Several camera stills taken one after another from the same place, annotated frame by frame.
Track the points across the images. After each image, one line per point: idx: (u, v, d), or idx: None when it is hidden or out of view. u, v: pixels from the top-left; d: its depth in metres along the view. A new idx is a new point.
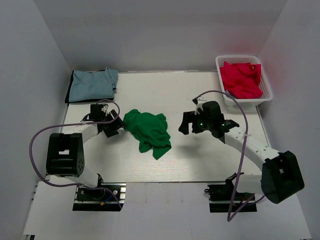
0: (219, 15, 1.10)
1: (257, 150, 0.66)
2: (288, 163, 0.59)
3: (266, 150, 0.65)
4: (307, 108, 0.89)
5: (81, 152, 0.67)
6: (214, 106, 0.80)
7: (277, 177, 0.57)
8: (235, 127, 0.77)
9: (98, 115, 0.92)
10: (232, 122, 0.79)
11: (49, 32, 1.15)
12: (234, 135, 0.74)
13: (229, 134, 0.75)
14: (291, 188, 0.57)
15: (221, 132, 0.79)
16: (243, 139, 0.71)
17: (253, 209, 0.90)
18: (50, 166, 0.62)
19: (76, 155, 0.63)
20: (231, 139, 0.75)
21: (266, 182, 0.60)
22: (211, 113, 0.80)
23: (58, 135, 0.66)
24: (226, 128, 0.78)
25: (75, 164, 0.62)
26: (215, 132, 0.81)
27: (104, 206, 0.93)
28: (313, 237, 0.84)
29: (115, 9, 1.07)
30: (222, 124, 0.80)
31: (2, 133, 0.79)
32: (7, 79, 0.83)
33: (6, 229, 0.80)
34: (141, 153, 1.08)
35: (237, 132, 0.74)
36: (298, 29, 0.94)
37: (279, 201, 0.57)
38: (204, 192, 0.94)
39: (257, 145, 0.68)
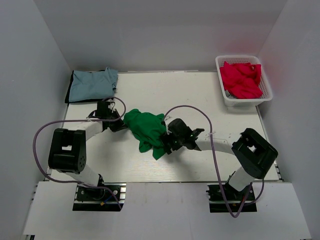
0: (219, 15, 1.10)
1: (224, 140, 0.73)
2: (253, 138, 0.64)
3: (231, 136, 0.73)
4: (307, 108, 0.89)
5: (83, 149, 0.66)
6: (178, 122, 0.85)
7: (249, 153, 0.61)
8: (202, 132, 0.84)
9: (104, 114, 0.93)
10: (197, 129, 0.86)
11: (49, 31, 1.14)
12: (203, 138, 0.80)
13: (200, 140, 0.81)
14: (268, 158, 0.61)
15: (193, 141, 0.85)
16: (209, 137, 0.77)
17: (253, 209, 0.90)
18: (52, 160, 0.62)
19: (78, 152, 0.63)
20: (202, 144, 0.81)
21: (245, 163, 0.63)
22: (178, 129, 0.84)
23: (62, 130, 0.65)
24: (195, 136, 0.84)
25: (76, 160, 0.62)
26: (189, 145, 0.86)
27: (104, 206, 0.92)
28: (313, 237, 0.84)
29: (115, 9, 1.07)
30: (191, 135, 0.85)
31: (2, 133, 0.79)
32: (7, 80, 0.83)
33: (6, 229, 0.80)
34: (141, 153, 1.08)
35: (204, 135, 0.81)
36: (299, 29, 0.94)
37: (264, 174, 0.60)
38: (206, 192, 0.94)
39: (221, 136, 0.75)
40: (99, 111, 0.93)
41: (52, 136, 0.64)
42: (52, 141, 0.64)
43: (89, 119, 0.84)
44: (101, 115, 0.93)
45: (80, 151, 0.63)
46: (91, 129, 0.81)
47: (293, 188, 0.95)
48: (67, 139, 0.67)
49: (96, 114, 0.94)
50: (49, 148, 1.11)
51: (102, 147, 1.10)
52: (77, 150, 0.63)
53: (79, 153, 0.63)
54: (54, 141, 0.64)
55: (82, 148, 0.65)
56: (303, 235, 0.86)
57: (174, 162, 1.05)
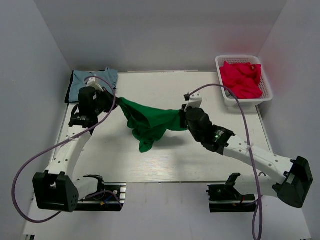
0: (219, 15, 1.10)
1: (270, 164, 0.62)
2: (304, 170, 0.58)
3: (279, 161, 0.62)
4: (307, 108, 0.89)
5: (72, 187, 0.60)
6: (204, 118, 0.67)
7: (298, 188, 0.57)
8: (231, 136, 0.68)
9: (89, 108, 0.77)
10: (226, 130, 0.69)
11: (49, 32, 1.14)
12: (237, 149, 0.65)
13: (230, 148, 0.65)
14: (306, 189, 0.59)
15: (219, 144, 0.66)
16: (249, 152, 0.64)
17: (250, 209, 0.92)
18: (42, 202, 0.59)
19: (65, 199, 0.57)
20: (231, 153, 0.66)
21: (285, 193, 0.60)
22: (203, 126, 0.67)
23: (42, 177, 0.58)
24: (223, 140, 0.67)
25: (67, 203, 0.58)
26: (211, 147, 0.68)
27: (104, 206, 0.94)
28: (313, 237, 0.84)
29: (115, 9, 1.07)
30: (216, 136, 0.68)
31: (2, 133, 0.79)
32: (8, 79, 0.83)
33: (6, 229, 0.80)
34: (141, 153, 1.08)
35: (238, 144, 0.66)
36: (299, 29, 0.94)
37: (301, 205, 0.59)
38: (206, 192, 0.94)
39: (265, 157, 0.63)
40: (82, 105, 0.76)
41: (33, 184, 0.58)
42: (35, 188, 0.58)
43: (72, 137, 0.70)
44: (86, 109, 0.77)
45: (68, 196, 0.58)
46: (77, 150, 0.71)
47: None
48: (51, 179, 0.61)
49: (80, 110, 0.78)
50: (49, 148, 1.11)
51: (101, 148, 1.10)
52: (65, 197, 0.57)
53: (68, 198, 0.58)
54: (37, 189, 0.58)
55: (71, 189, 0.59)
56: (303, 235, 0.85)
57: (174, 162, 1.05)
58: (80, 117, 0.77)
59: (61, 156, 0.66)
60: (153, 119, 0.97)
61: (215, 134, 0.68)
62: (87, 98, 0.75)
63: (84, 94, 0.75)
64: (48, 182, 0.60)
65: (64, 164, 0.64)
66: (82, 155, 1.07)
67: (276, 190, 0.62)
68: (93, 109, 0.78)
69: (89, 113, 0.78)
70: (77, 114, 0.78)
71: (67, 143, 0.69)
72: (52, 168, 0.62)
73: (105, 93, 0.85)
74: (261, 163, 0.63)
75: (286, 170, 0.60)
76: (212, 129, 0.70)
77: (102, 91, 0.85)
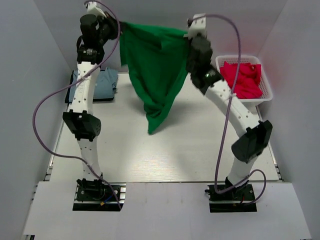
0: (219, 15, 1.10)
1: (239, 117, 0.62)
2: (264, 132, 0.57)
3: (249, 117, 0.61)
4: (307, 108, 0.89)
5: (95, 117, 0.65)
6: (206, 51, 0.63)
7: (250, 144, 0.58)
8: (220, 80, 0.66)
9: (93, 40, 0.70)
10: (217, 73, 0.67)
11: (50, 32, 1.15)
12: (219, 93, 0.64)
13: (213, 89, 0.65)
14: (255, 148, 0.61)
15: (204, 81, 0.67)
16: (228, 100, 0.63)
17: (253, 209, 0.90)
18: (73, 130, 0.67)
19: (93, 129, 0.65)
20: (213, 95, 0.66)
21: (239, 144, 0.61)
22: (200, 60, 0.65)
23: (69, 116, 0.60)
24: (211, 80, 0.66)
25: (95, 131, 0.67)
26: (197, 83, 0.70)
27: (104, 206, 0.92)
28: (313, 237, 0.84)
29: (115, 9, 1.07)
30: (207, 74, 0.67)
31: (3, 133, 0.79)
32: (8, 79, 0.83)
33: (6, 228, 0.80)
34: (142, 153, 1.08)
35: (223, 89, 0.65)
36: (299, 28, 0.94)
37: (247, 158, 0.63)
38: (204, 192, 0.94)
39: (238, 109, 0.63)
40: (85, 36, 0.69)
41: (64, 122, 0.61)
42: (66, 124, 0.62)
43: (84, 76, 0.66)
44: (89, 40, 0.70)
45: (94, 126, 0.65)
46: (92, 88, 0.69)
47: (293, 188, 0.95)
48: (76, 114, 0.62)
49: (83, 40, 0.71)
50: (49, 148, 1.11)
51: (102, 147, 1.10)
52: (92, 129, 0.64)
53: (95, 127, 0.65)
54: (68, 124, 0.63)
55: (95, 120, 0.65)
56: (303, 235, 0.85)
57: (174, 162, 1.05)
58: (85, 50, 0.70)
59: (79, 96, 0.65)
60: (163, 36, 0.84)
61: (206, 72, 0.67)
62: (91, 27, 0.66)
63: (86, 26, 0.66)
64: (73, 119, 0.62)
65: (86, 103, 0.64)
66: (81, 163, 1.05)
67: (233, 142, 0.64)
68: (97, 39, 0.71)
69: (94, 44, 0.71)
70: (82, 47, 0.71)
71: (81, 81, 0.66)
72: (75, 107, 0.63)
73: (109, 20, 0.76)
74: (233, 113, 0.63)
75: (249, 126, 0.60)
76: (206, 66, 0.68)
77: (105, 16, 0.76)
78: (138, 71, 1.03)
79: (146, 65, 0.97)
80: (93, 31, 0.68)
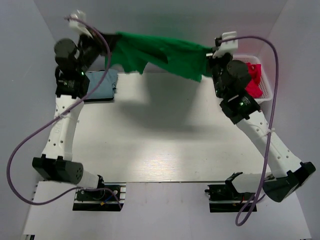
0: (220, 14, 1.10)
1: (279, 157, 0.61)
2: (306, 176, 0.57)
3: (289, 158, 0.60)
4: (307, 108, 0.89)
5: (73, 164, 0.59)
6: (244, 79, 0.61)
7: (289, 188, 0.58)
8: (256, 112, 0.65)
9: (73, 71, 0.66)
10: (253, 101, 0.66)
11: (49, 31, 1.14)
12: (255, 127, 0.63)
13: (249, 122, 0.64)
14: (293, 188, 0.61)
15: (238, 111, 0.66)
16: (265, 136, 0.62)
17: (253, 209, 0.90)
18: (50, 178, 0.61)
19: (70, 177, 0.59)
20: (247, 128, 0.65)
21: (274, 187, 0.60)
22: (236, 86, 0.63)
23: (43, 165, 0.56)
24: (245, 110, 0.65)
25: (73, 179, 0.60)
26: (228, 111, 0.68)
27: (104, 206, 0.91)
28: (313, 237, 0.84)
29: (115, 9, 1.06)
30: (241, 103, 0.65)
31: (3, 133, 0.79)
32: (7, 79, 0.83)
33: (7, 229, 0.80)
34: (142, 153, 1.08)
35: (259, 122, 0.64)
36: (299, 28, 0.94)
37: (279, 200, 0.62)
38: (204, 192, 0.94)
39: (278, 148, 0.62)
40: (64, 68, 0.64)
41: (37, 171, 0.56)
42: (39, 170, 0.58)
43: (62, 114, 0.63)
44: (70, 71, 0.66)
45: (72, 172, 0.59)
46: (70, 127, 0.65)
47: None
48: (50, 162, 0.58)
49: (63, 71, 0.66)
50: None
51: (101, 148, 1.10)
52: (69, 177, 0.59)
53: (73, 174, 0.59)
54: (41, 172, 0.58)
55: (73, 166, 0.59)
56: (303, 235, 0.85)
57: (174, 162, 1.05)
58: (66, 83, 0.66)
59: (55, 137, 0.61)
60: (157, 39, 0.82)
61: (240, 101, 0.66)
62: (67, 60, 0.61)
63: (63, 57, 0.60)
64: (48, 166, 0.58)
65: (61, 147, 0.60)
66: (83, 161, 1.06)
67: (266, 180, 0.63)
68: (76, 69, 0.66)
69: (75, 75, 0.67)
70: (63, 78, 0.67)
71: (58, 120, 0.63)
72: (49, 151, 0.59)
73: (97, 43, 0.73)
74: (272, 152, 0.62)
75: (291, 169, 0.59)
76: (239, 93, 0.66)
77: (90, 36, 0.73)
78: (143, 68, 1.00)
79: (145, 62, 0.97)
80: (73, 60, 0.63)
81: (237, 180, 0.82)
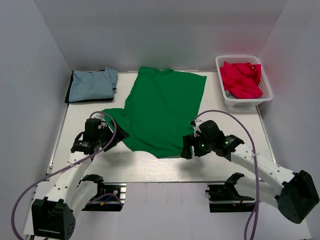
0: (220, 15, 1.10)
1: (271, 173, 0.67)
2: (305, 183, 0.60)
3: (281, 172, 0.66)
4: (307, 108, 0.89)
5: (69, 215, 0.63)
6: (212, 125, 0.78)
7: (297, 200, 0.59)
8: (240, 144, 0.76)
9: (92, 136, 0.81)
10: (235, 138, 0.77)
11: (49, 32, 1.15)
12: (243, 155, 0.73)
13: (237, 154, 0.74)
14: (310, 206, 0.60)
15: (225, 149, 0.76)
16: (253, 159, 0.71)
17: None
18: (39, 230, 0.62)
19: (62, 226, 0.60)
20: (238, 159, 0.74)
21: (286, 204, 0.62)
22: (211, 134, 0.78)
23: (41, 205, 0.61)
24: (232, 146, 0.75)
25: (63, 233, 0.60)
26: (220, 152, 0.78)
27: (104, 206, 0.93)
28: (313, 237, 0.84)
29: (115, 9, 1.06)
30: (226, 142, 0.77)
31: (2, 133, 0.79)
32: (8, 79, 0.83)
33: (6, 229, 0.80)
34: (141, 153, 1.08)
35: (245, 151, 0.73)
36: (299, 28, 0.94)
37: (300, 221, 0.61)
38: (205, 192, 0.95)
39: (268, 166, 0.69)
40: (87, 134, 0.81)
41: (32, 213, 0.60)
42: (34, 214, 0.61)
43: (73, 164, 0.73)
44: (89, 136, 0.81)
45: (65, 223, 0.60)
46: (77, 177, 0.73)
47: None
48: (50, 205, 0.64)
49: (83, 138, 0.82)
50: (49, 148, 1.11)
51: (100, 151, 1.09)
52: (61, 226, 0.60)
53: (65, 225, 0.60)
54: (36, 217, 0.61)
55: (67, 218, 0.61)
56: (303, 235, 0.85)
57: (174, 162, 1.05)
58: (82, 143, 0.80)
59: (61, 183, 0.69)
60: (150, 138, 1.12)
61: (225, 140, 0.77)
62: (93, 126, 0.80)
63: (91, 122, 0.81)
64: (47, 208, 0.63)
65: (63, 191, 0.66)
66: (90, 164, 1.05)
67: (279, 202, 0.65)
68: (95, 139, 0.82)
69: (92, 141, 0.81)
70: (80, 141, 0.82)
71: (68, 170, 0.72)
72: (52, 194, 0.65)
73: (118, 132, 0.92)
74: (263, 171, 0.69)
75: (285, 180, 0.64)
76: (222, 138, 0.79)
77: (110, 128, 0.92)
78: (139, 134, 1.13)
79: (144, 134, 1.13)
80: (96, 128, 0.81)
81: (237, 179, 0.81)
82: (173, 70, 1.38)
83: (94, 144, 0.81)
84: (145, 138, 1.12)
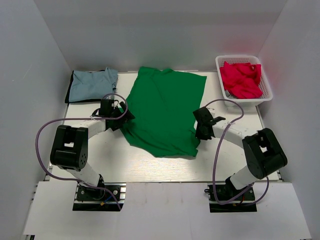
0: (220, 15, 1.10)
1: (238, 132, 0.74)
2: (266, 138, 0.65)
3: (246, 131, 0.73)
4: (307, 108, 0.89)
5: (85, 146, 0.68)
6: (202, 108, 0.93)
7: (257, 150, 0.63)
8: (222, 120, 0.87)
9: (106, 111, 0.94)
10: (218, 117, 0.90)
11: (49, 32, 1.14)
12: (220, 125, 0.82)
13: (216, 126, 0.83)
14: (276, 164, 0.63)
15: (209, 125, 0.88)
16: (226, 126, 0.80)
17: (253, 209, 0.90)
18: (54, 157, 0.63)
19: (80, 148, 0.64)
20: (218, 130, 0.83)
21: (250, 159, 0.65)
22: (200, 114, 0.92)
23: (66, 127, 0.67)
24: (214, 121, 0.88)
25: (77, 158, 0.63)
26: (206, 129, 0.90)
27: (104, 206, 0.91)
28: (313, 237, 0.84)
29: (115, 9, 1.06)
30: (211, 120, 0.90)
31: (2, 133, 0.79)
32: (7, 79, 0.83)
33: (6, 229, 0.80)
34: (141, 153, 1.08)
35: (223, 123, 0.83)
36: (299, 28, 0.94)
37: (263, 175, 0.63)
38: (204, 192, 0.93)
39: (238, 129, 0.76)
40: (102, 109, 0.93)
41: (56, 132, 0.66)
42: (55, 136, 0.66)
43: (93, 117, 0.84)
44: (103, 111, 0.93)
45: (82, 146, 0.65)
46: (94, 128, 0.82)
47: (293, 188, 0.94)
48: (70, 136, 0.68)
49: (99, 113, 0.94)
50: (49, 148, 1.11)
51: (90, 149, 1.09)
52: (80, 146, 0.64)
53: (81, 150, 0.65)
54: (57, 137, 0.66)
55: (84, 145, 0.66)
56: (303, 235, 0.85)
57: (174, 161, 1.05)
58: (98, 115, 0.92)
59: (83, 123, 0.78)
60: (149, 138, 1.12)
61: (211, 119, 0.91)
62: (106, 102, 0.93)
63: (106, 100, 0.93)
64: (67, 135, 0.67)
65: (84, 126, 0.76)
66: (94, 159, 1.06)
67: (248, 163, 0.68)
68: (109, 114, 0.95)
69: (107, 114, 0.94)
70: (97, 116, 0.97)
71: (88, 120, 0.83)
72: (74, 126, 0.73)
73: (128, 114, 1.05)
74: (232, 132, 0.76)
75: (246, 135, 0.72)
76: (210, 118, 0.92)
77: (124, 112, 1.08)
78: (138, 133, 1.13)
79: (143, 133, 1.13)
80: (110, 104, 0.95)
81: (236, 178, 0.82)
82: (173, 70, 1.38)
83: (109, 116, 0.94)
84: (144, 138, 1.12)
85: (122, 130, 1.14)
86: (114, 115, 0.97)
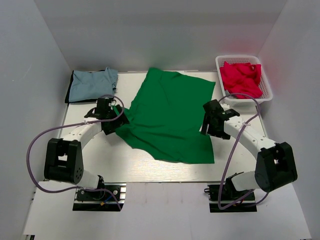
0: (220, 15, 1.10)
1: (254, 140, 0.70)
2: (282, 153, 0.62)
3: (264, 140, 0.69)
4: (307, 108, 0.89)
5: (79, 158, 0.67)
6: (213, 101, 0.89)
7: (272, 166, 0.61)
8: (236, 116, 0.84)
9: (104, 109, 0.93)
10: (233, 111, 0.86)
11: (49, 31, 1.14)
12: (234, 124, 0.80)
13: (229, 122, 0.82)
14: (285, 180, 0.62)
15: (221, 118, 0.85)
16: (241, 127, 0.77)
17: (253, 209, 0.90)
18: (49, 173, 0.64)
19: (73, 163, 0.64)
20: (230, 127, 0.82)
21: (259, 171, 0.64)
22: (211, 106, 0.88)
23: (57, 141, 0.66)
24: (227, 116, 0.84)
25: (72, 173, 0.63)
26: (216, 121, 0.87)
27: (104, 206, 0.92)
28: (313, 237, 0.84)
29: (115, 9, 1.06)
30: (223, 112, 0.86)
31: (2, 133, 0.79)
32: (7, 79, 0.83)
33: (6, 229, 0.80)
34: (142, 153, 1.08)
35: (237, 121, 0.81)
36: (299, 28, 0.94)
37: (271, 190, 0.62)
38: (204, 192, 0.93)
39: (253, 135, 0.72)
40: (99, 108, 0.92)
41: (47, 147, 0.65)
42: (47, 152, 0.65)
43: (87, 122, 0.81)
44: (101, 109, 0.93)
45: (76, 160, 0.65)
46: (88, 133, 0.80)
47: (293, 188, 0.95)
48: (63, 149, 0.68)
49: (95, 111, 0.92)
50: None
51: (90, 150, 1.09)
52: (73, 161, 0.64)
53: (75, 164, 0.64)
54: (49, 153, 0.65)
55: (78, 158, 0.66)
56: (303, 235, 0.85)
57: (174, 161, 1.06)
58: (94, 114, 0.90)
59: (76, 131, 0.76)
60: (150, 141, 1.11)
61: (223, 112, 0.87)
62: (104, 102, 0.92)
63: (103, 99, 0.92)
64: (59, 149, 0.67)
65: (77, 136, 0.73)
66: (95, 160, 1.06)
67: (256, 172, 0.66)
68: (106, 113, 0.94)
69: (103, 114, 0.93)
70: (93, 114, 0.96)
71: (82, 125, 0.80)
72: (67, 137, 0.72)
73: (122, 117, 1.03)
74: (248, 138, 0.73)
75: (264, 146, 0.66)
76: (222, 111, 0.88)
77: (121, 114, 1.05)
78: (139, 136, 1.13)
79: (144, 136, 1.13)
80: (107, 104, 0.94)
81: (236, 179, 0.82)
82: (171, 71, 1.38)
83: (106, 118, 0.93)
84: (146, 141, 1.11)
85: (123, 134, 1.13)
86: (109, 116, 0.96)
